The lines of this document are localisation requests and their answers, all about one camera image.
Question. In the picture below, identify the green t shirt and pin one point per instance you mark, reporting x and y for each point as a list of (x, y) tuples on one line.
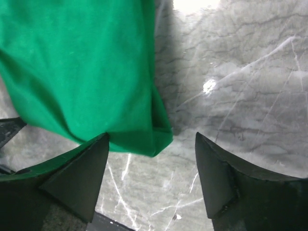
[(80, 68)]

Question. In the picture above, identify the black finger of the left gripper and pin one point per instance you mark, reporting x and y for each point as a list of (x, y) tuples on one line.
[(9, 127)]

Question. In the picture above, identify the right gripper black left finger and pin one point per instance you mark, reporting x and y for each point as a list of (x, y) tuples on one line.
[(59, 194)]

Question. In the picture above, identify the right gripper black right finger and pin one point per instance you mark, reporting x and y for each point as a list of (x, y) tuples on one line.
[(240, 196)]

